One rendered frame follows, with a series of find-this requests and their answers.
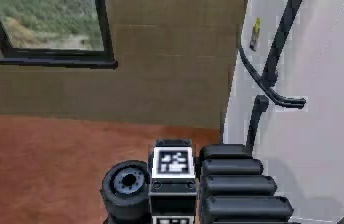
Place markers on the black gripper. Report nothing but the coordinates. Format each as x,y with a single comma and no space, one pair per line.
126,190

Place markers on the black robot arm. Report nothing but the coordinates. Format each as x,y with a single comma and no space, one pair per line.
236,186

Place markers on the black framed window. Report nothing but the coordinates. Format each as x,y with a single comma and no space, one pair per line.
50,30

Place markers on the white fridge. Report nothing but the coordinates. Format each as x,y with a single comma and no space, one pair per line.
300,133

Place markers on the yellow fridge magnet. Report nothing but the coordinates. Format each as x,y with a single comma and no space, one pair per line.
255,34

